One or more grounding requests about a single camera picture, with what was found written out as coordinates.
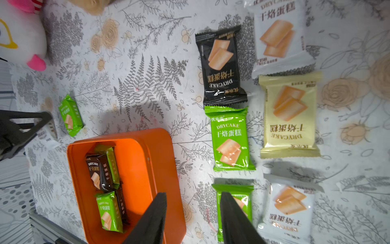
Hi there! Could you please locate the brown teddy bear plush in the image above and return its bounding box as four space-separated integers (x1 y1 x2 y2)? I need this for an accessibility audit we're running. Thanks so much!
69 0 114 16

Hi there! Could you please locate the white cookie packet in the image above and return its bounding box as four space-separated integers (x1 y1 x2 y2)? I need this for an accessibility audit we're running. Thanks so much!
244 0 315 79
258 174 324 244

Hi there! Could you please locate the green cookie packet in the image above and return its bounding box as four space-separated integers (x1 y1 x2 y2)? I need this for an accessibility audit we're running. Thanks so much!
95 191 124 233
204 106 256 172
94 144 120 189
59 94 84 137
212 184 254 243

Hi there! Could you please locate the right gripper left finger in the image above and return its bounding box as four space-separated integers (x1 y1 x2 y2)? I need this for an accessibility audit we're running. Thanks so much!
122 193 167 244

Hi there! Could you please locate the orange storage box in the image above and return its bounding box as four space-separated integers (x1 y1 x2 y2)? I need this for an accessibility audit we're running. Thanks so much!
67 128 186 244

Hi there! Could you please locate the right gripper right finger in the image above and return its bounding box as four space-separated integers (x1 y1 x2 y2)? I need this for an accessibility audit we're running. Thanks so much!
220 192 266 244

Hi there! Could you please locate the pink white owl plush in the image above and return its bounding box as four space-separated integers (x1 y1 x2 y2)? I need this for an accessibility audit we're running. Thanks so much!
1 0 47 72

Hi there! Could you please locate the black cookie packet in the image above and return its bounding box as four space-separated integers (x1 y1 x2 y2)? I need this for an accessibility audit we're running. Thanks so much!
196 25 248 107
85 154 114 193

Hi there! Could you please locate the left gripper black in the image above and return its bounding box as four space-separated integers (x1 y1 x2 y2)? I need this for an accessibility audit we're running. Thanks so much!
1 110 52 160

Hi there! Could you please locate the yellow cookie packet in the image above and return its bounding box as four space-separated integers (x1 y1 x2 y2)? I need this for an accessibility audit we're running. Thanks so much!
259 72 322 159

